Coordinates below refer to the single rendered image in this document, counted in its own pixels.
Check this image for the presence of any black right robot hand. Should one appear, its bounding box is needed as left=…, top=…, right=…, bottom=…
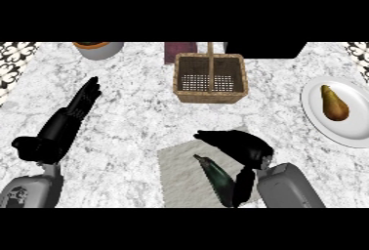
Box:
left=192, top=129, right=277, bottom=209

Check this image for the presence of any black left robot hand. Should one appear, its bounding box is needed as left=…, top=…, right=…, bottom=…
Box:
left=11, top=76, right=104, bottom=165

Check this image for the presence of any dark green eggplant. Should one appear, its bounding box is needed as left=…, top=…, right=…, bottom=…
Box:
left=192, top=153, right=238, bottom=208

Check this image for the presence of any pale grey placemat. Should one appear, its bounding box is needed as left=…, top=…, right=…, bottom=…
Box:
left=157, top=126, right=262, bottom=209

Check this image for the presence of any brown wicker basket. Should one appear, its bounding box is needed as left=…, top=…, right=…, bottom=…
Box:
left=172, top=42, right=250, bottom=104

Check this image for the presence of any brown pear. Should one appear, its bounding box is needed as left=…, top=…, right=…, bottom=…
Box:
left=321, top=84, right=350, bottom=122

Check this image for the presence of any white plate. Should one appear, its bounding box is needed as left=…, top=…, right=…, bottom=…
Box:
left=300, top=75, right=369, bottom=149

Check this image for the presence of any grey pot with orange rim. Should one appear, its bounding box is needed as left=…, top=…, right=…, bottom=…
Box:
left=73, top=42, right=126, bottom=62

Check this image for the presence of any black appliance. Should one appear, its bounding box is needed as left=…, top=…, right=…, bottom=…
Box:
left=223, top=42, right=309, bottom=60

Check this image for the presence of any dark purple box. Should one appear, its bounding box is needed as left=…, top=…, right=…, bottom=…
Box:
left=163, top=42, right=200, bottom=65

